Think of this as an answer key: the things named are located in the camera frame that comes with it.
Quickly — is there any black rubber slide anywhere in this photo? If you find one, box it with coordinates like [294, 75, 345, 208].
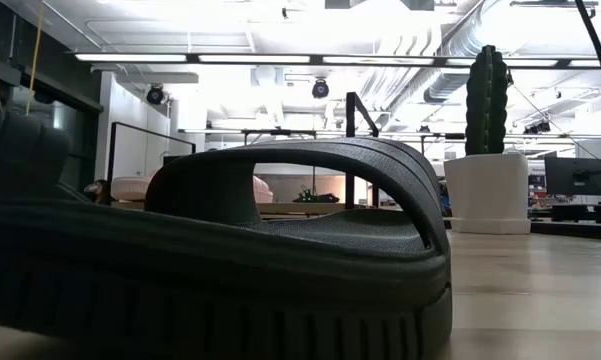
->
[0, 97, 74, 204]
[0, 137, 454, 360]

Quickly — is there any dark device with green light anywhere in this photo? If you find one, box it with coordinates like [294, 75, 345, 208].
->
[292, 184, 341, 204]

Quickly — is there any white hexagonal plant pot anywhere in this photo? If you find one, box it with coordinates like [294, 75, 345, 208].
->
[443, 152, 532, 235]

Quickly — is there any green cactus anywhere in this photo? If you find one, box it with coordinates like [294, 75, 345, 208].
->
[464, 44, 510, 156]

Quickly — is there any person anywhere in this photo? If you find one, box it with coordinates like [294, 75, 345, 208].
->
[83, 178, 113, 206]

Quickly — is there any long linear ceiling light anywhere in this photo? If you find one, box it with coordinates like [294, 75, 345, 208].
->
[73, 52, 601, 69]

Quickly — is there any large dark computer monitor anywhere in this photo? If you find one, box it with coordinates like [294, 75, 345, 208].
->
[544, 157, 601, 197]

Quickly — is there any dark background desk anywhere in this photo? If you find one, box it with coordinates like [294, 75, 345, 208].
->
[549, 202, 601, 225]

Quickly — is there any black background workstation frame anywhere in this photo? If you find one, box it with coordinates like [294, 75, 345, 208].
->
[242, 128, 319, 161]

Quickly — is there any silver ribbed ventilation duct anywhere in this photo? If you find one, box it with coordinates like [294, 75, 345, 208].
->
[422, 0, 511, 106]

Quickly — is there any yellow hanging cable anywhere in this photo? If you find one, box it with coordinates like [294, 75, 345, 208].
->
[0, 0, 45, 116]

